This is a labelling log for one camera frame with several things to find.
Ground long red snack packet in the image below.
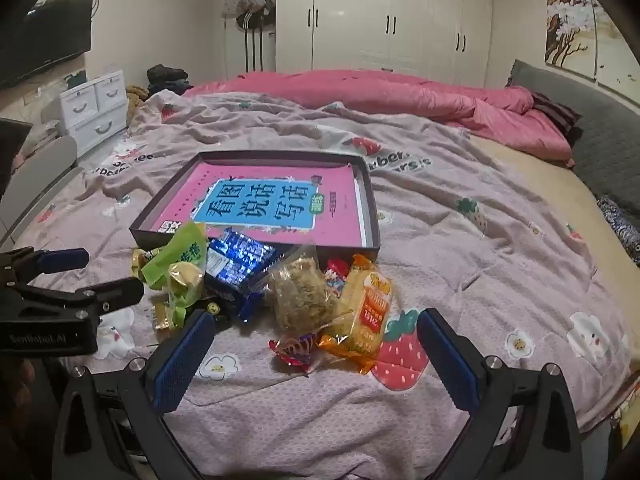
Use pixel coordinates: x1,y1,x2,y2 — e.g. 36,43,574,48
324,257,351,302

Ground black television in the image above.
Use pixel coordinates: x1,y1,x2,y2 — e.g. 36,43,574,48
0,0,96,90

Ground brown plush toy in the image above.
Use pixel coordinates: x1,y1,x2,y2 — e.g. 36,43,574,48
125,85,151,126

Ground blue snack packet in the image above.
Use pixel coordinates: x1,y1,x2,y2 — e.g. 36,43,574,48
202,227,282,323

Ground green yellow snack packet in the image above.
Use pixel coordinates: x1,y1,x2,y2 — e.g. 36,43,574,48
131,221,208,291

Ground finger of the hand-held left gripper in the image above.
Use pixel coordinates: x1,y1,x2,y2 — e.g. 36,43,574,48
2,246,91,288
10,276,146,323

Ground white drawer unit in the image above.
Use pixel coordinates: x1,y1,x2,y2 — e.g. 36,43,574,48
59,70,128,156

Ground pink book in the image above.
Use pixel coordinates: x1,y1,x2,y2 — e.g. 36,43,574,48
155,161,368,248

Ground dark blue patterned cloth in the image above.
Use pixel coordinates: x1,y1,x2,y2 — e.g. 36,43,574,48
595,195,640,266

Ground person's left hand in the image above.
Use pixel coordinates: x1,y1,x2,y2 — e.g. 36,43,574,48
0,359,40,427

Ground grey chair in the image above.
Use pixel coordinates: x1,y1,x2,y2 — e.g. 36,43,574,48
0,135,83,246

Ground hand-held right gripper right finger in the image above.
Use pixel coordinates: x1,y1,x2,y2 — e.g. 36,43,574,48
417,308,586,480

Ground dark shallow cardboard box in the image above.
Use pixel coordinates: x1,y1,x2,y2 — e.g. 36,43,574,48
129,150,381,263

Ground purple printed blanket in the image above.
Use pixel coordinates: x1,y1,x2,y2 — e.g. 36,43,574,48
10,91,631,480

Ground small shiny red packet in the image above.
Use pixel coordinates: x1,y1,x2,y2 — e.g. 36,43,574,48
268,332,321,376

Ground orange rice cracker packet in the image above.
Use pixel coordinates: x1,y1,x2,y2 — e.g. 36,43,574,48
317,254,396,376

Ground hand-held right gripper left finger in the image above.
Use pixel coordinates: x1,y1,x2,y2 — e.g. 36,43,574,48
50,309,218,480

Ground hanging clothes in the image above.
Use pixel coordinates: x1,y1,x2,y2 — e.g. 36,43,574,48
220,0,277,31

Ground tree wall painting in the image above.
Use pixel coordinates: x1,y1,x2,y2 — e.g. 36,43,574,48
542,0,640,96

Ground small clear yellow cake packet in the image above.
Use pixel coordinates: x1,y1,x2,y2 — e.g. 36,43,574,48
150,295,183,333

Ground pink quilt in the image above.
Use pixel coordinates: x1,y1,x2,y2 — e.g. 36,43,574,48
182,70,576,168

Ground black green snack packet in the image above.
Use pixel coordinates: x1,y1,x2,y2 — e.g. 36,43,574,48
197,294,236,322

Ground clear bag of crumbly pastry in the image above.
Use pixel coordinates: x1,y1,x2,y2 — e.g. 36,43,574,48
262,244,353,337

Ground cream wardrobe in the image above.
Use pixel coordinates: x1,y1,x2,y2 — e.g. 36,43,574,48
275,0,496,88

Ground dark striped pillow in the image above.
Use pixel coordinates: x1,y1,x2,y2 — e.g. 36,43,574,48
530,91,583,136

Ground dark clothes pile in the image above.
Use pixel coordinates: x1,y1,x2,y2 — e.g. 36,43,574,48
146,64,190,95

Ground beige bed sheet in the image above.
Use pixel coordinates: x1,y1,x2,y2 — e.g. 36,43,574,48
470,135,640,441

